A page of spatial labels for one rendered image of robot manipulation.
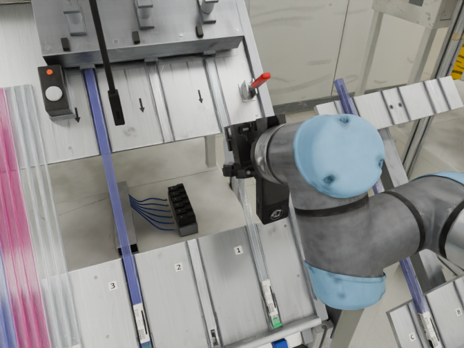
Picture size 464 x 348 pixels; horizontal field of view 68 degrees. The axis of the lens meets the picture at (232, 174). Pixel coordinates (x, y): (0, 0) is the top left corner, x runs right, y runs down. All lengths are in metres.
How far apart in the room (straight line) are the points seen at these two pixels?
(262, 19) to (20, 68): 1.98
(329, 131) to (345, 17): 2.57
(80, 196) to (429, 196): 0.96
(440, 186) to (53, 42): 0.58
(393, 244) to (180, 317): 0.39
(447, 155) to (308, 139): 1.16
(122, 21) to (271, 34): 1.98
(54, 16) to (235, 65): 0.32
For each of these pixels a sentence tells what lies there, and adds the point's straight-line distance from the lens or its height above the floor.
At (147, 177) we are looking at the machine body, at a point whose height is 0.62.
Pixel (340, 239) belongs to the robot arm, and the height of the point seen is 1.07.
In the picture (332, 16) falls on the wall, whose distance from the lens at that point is 2.78.
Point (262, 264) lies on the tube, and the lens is 0.64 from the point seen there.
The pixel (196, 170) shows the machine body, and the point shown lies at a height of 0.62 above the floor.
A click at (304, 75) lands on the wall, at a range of 2.81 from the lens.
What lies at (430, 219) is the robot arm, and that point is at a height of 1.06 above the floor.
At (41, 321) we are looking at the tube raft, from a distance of 0.64.
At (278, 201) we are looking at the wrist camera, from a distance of 0.51.
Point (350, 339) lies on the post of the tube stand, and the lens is 1.13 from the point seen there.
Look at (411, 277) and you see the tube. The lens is 0.67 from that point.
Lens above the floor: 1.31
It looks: 37 degrees down
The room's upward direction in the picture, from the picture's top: straight up
